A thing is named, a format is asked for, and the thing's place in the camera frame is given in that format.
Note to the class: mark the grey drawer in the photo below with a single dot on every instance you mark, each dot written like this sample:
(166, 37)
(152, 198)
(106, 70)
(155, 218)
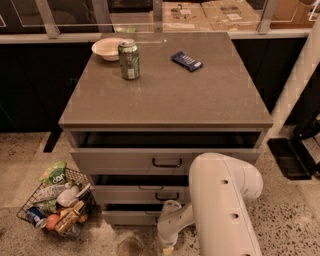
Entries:
(132, 214)
(139, 189)
(157, 153)

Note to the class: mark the blue soda can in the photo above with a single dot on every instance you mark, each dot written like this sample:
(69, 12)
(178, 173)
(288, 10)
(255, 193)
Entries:
(36, 218)

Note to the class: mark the cardboard box left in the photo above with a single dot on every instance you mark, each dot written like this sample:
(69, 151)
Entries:
(184, 16)

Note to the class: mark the white plastic bottle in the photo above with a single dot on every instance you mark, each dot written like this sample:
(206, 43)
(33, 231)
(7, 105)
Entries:
(67, 195)

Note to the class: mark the grey middle drawer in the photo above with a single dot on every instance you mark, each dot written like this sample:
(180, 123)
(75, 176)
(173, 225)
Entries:
(139, 189)

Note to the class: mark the grey top drawer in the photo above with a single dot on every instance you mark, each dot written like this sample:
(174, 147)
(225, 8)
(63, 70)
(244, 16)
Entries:
(157, 153)

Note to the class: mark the brown snack box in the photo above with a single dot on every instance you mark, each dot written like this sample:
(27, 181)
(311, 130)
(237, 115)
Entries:
(69, 219)

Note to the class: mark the green chip bag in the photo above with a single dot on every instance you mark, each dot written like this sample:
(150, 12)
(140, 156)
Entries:
(54, 174)

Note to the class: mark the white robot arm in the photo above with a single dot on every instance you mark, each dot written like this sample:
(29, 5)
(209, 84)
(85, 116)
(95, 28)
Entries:
(240, 209)

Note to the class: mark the blue snack packet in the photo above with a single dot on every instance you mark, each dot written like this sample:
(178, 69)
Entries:
(186, 61)

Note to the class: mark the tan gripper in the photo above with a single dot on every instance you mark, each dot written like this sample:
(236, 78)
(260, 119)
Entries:
(165, 236)

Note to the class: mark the grey drawer cabinet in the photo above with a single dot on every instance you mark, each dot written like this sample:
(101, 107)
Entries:
(219, 97)

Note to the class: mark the cardboard box right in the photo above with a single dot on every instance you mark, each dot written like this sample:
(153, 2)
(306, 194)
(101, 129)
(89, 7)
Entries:
(231, 15)

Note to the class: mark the clear plastic water bottle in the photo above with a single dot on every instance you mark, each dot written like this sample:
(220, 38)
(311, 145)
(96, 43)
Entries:
(50, 192)

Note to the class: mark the wire basket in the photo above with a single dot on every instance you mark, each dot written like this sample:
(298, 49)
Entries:
(52, 207)

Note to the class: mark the green soda can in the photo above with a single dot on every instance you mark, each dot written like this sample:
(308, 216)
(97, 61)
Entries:
(129, 59)

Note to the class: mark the cardboard box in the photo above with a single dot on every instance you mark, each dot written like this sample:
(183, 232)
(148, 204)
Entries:
(184, 16)
(231, 15)

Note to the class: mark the white bowl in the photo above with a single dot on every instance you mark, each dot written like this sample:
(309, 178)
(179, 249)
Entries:
(107, 48)

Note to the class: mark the orange fruit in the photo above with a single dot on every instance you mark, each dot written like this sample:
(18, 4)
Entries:
(51, 221)

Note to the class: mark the grey bottom drawer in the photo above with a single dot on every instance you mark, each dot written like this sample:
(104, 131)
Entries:
(132, 214)

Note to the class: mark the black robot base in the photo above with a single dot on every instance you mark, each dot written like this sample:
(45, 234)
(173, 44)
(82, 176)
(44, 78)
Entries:
(292, 156)

